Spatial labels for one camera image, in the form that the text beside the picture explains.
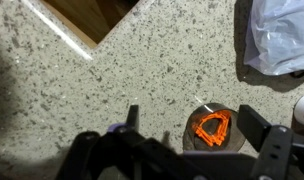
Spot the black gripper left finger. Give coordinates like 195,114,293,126
126,105,139,130

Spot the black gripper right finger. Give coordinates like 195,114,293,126
237,105,271,152

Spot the white plastic bag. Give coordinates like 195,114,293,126
243,0,304,76

